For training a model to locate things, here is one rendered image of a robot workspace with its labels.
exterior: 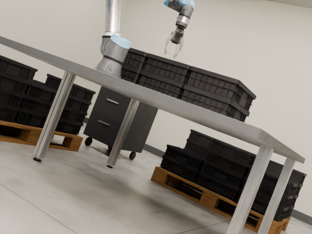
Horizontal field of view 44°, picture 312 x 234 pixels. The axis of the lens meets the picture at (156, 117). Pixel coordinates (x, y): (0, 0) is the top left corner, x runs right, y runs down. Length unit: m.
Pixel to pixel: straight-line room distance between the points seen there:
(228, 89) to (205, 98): 0.13
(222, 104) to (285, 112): 3.57
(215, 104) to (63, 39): 4.29
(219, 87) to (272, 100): 3.60
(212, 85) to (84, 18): 4.44
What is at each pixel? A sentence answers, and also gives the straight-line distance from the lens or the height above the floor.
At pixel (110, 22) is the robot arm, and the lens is 2.25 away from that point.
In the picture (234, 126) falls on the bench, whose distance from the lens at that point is 1.51.
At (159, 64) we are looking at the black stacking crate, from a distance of 2.26.
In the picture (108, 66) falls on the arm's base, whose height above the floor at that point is 0.75.
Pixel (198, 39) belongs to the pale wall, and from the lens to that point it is 6.24.
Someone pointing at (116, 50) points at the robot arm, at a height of 0.85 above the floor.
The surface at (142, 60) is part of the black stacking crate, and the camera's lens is 2.33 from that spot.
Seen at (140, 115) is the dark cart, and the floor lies 0.53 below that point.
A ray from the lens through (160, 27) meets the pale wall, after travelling 6.61.
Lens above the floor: 0.61
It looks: level
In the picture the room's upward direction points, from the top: 21 degrees clockwise
